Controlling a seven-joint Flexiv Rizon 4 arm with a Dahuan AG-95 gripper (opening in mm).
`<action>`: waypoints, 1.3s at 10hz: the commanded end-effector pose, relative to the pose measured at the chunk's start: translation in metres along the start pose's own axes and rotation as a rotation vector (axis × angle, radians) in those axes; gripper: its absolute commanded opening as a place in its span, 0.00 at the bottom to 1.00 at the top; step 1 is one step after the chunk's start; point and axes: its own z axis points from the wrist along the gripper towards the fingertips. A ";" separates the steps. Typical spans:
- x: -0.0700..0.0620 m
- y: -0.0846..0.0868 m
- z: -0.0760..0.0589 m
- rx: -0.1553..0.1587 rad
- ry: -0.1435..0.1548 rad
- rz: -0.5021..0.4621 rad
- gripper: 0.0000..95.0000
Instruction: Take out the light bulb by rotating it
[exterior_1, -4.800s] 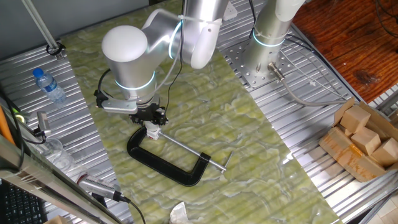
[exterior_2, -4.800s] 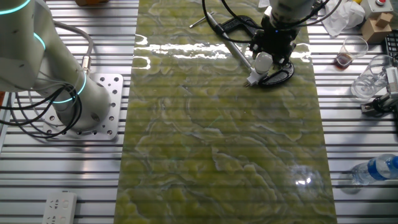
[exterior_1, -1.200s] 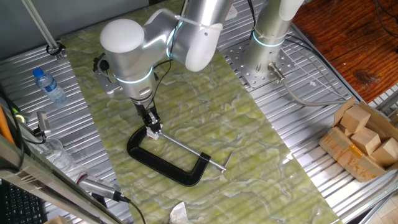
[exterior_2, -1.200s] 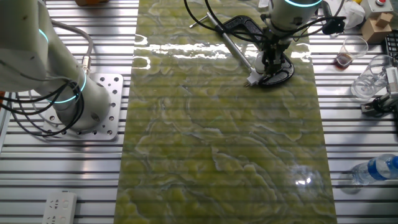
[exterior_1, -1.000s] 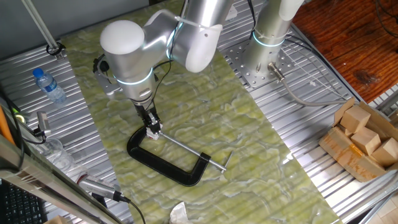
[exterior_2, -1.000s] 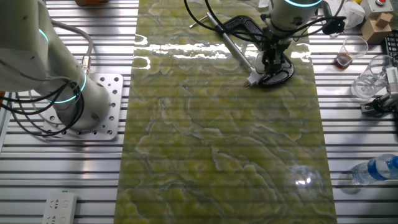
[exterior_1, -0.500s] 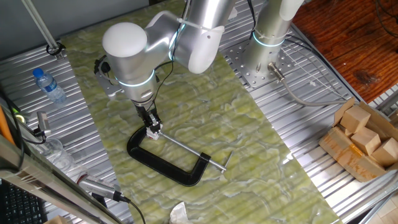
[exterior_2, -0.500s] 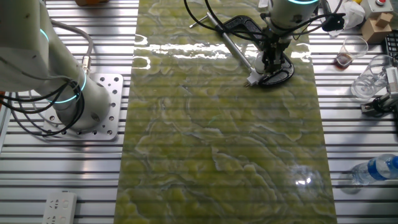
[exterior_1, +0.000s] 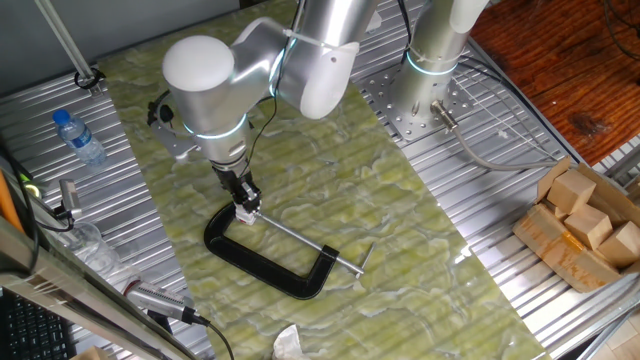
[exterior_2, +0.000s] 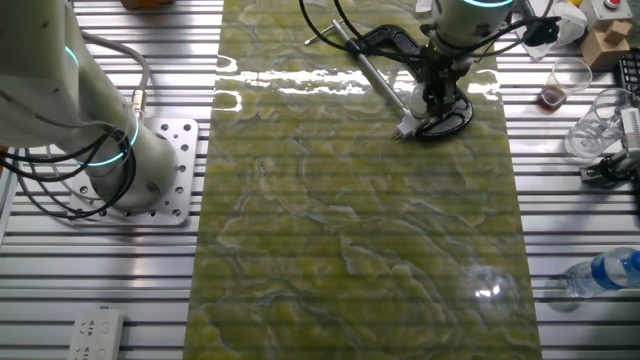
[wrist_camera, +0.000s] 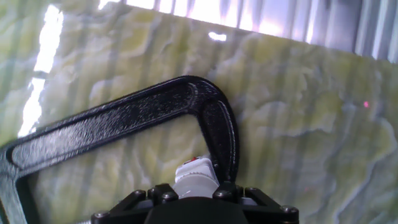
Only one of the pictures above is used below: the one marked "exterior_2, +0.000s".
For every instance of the white lamp socket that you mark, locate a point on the white lamp socket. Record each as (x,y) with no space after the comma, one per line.
(409,126)

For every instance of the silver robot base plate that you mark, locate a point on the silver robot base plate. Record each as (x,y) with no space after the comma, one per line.
(182,165)

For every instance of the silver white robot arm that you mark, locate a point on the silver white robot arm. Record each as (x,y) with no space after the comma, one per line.
(40,75)

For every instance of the small cardboard box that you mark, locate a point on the small cardboard box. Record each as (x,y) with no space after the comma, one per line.
(602,52)

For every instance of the black C-clamp with steel screw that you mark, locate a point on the black C-clamp with steel screw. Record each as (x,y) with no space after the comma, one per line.
(390,37)

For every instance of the small tan wooden block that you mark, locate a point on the small tan wooden block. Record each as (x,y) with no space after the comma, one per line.
(617,31)

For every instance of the green marble pattern mat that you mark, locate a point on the green marble pattern mat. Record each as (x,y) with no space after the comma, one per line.
(350,225)

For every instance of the plastic cup with brown liquid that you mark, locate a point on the plastic cup with brown liquid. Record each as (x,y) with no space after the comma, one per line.
(565,82)

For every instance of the crumpled white tissue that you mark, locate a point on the crumpled white tissue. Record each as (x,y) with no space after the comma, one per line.
(572,25)

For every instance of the silver camera on black clamp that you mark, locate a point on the silver camera on black clamp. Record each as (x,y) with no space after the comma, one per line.
(631,130)

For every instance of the water bottle with blue cap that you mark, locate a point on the water bottle with blue cap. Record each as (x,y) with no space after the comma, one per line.
(600,272)

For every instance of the grey emergency stop box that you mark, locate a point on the grey emergency stop box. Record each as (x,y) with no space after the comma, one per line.
(600,12)

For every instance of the black keyboard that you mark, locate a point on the black keyboard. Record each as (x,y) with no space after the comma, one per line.
(631,72)

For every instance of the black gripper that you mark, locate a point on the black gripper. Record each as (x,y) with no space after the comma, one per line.
(442,70)

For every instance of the white light bulb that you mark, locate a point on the white light bulb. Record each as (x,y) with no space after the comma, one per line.
(416,102)

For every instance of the white power strip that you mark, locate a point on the white power strip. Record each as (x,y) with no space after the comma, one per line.
(95,335)

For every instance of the empty clear plastic cup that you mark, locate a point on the empty clear plastic cup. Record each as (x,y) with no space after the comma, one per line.
(595,130)

